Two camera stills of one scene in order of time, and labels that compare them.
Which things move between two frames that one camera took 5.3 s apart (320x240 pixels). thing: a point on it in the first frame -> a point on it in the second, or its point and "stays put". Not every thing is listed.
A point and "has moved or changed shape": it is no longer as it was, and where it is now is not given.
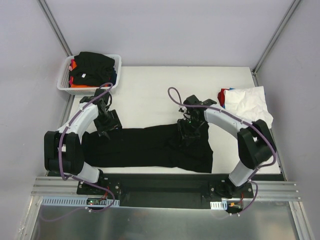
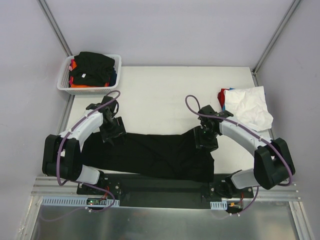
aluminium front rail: (57, 187) stays put
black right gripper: (188, 132) -> (205, 139)
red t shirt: (221, 96) stays put
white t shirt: (249, 103) stays put
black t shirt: (158, 146) has moved or changed shape
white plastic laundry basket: (63, 82) stays put
